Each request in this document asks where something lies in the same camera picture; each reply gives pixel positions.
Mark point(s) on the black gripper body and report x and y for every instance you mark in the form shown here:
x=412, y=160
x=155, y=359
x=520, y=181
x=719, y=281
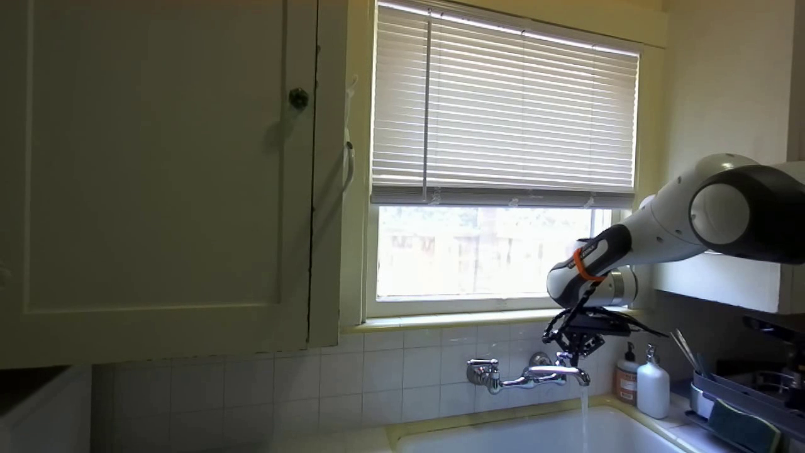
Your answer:
x=593, y=321

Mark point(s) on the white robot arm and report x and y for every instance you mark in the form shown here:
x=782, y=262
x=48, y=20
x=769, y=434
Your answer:
x=696, y=214

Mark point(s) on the brown pump bottle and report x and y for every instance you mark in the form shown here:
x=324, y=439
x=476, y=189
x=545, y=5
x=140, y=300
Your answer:
x=625, y=378

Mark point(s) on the white soap dispenser bottle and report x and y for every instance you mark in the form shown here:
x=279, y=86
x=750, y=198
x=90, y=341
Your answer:
x=653, y=388

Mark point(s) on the running water stream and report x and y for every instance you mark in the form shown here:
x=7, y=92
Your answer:
x=586, y=418

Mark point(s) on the white ceramic sink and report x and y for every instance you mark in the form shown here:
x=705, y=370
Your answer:
x=538, y=432

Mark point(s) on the white framed window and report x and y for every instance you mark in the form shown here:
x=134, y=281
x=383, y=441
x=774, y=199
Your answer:
x=487, y=252

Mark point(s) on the dish drying rack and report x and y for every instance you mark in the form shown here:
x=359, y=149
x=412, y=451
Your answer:
x=757, y=378

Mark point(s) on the green sponge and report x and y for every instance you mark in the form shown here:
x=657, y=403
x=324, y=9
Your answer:
x=744, y=429

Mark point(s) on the white window blind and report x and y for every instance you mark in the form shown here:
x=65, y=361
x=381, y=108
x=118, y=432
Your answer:
x=504, y=108

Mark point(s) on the dark round cabinet knob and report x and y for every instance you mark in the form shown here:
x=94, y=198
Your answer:
x=299, y=98

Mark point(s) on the chrome wall faucet spout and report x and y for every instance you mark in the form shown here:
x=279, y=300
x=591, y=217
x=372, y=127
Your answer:
x=550, y=378

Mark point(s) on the white wall shelf box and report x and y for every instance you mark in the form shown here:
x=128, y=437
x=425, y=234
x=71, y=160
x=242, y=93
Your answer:
x=725, y=281

